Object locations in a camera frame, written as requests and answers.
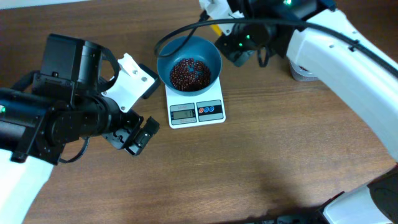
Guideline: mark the red beans in bowl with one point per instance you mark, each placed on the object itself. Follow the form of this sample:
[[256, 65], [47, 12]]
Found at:
[[190, 75]]

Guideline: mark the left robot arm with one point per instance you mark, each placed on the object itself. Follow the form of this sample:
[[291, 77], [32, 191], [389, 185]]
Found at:
[[81, 91]]

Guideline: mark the blue plastic bowl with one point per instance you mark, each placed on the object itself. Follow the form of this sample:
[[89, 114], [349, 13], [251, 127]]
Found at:
[[199, 49]]

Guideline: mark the white digital kitchen scale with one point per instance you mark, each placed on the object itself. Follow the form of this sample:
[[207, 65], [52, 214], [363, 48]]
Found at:
[[190, 111]]

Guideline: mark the clear plastic bean container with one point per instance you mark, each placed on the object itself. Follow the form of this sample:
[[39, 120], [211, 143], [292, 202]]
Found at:
[[300, 74]]

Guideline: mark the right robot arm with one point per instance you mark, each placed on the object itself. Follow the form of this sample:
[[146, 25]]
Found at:
[[320, 44]]

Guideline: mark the yellow measuring scoop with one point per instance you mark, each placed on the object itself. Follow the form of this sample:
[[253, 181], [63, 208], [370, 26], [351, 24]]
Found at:
[[216, 29]]

